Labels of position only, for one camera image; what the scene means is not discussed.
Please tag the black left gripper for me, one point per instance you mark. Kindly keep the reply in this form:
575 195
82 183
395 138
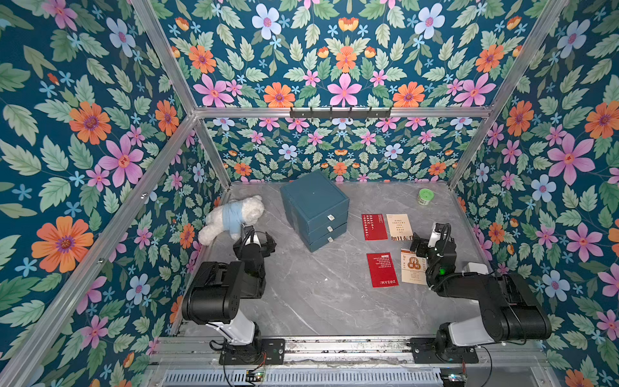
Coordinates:
266 247

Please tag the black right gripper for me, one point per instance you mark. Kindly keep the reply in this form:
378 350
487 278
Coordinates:
421 244

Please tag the cream postcard red emblem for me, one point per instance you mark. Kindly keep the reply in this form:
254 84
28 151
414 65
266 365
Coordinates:
413 268

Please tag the cream postcard red text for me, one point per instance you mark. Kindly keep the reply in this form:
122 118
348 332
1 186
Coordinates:
399 227

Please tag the teal bottom drawer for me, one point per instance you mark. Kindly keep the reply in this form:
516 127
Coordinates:
326 239

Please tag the teal drawer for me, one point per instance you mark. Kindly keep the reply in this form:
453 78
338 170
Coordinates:
325 231
308 225
326 239

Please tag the red postcard white text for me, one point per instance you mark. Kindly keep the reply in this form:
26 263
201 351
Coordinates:
374 227

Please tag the teal top drawer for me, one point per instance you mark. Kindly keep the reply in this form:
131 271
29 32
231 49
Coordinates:
308 225

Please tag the teal drawer cabinet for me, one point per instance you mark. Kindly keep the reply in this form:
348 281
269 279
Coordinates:
310 196

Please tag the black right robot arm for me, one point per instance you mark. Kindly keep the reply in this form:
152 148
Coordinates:
509 312

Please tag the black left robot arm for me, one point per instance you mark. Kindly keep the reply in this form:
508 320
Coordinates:
213 297

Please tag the white teddy bear blue shirt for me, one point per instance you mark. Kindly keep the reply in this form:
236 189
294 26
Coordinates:
231 218

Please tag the green lidded small cup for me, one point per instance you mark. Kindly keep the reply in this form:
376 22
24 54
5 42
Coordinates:
425 196

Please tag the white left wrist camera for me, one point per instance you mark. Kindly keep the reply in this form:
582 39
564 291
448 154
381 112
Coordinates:
250 236

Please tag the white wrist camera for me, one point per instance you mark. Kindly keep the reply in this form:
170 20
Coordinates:
250 236
436 234

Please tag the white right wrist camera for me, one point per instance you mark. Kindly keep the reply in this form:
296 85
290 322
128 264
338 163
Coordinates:
436 234

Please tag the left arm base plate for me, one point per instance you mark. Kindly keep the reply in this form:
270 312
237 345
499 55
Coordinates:
263 351

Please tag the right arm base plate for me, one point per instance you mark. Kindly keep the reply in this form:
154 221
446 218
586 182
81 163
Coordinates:
432 351

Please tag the aluminium front rail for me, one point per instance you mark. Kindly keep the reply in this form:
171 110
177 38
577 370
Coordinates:
390 350

